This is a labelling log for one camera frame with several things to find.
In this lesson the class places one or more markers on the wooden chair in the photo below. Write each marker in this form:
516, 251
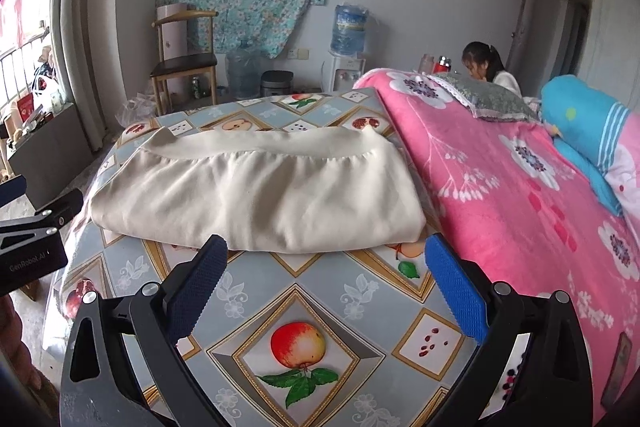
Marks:
182, 64

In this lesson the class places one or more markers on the clear plastic bag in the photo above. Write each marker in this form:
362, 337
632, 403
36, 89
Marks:
135, 109

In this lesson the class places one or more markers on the pale pink cylindrical container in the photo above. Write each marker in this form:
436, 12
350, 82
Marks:
172, 37

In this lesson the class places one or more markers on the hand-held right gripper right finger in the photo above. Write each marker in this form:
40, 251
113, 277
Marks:
457, 292

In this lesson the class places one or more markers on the empty clear water bottle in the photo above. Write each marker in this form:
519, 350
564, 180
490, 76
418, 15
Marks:
245, 72

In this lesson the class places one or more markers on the grey cabinet with clutter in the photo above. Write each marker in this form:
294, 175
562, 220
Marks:
40, 107

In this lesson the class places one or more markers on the blue pillow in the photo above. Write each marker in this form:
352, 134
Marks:
580, 117

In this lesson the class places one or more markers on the fruit print tablecloth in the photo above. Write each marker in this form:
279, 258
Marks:
310, 287

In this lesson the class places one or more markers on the wooden door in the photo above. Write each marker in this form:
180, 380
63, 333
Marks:
525, 7

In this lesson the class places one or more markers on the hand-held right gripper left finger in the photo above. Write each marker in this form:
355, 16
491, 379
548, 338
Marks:
195, 287

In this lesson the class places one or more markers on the grey lace pillow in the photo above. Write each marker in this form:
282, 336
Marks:
480, 97

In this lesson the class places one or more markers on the dark rectangular device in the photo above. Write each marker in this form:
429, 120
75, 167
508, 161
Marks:
616, 372

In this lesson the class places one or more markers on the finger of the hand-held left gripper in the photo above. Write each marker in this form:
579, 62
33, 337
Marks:
60, 207
10, 191

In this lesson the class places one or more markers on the cream zip jacket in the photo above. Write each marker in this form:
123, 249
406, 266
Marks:
250, 197

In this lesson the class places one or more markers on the grey curtain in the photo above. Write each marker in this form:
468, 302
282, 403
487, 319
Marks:
85, 32

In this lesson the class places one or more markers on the pink floral quilt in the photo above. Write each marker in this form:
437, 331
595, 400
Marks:
500, 207

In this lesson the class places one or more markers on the glass jar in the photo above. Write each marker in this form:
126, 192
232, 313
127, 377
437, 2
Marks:
426, 64

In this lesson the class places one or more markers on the dark lidded bin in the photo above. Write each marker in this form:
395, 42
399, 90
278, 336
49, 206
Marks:
277, 84

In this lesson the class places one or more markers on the white wall socket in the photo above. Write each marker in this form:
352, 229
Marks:
297, 54

